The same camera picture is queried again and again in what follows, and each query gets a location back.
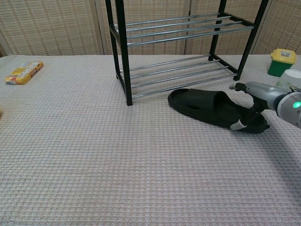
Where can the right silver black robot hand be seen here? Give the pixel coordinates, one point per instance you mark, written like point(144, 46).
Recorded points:
point(263, 94)

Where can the black slide sandal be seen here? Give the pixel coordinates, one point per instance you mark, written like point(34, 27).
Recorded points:
point(207, 106)

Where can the black metal shoe rack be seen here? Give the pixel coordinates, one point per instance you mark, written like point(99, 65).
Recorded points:
point(124, 58)

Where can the white paper cup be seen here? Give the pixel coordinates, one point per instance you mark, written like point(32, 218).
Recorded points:
point(292, 76)

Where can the green jar with yellow lid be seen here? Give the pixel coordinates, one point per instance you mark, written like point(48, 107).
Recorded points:
point(281, 64)

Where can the beige woven tablecloth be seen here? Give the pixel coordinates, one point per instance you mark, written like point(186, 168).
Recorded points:
point(117, 153)

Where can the beige woven folding screen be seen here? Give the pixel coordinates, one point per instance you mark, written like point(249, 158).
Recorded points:
point(51, 28)

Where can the yellow cardboard box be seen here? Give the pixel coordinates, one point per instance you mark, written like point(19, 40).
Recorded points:
point(23, 73)

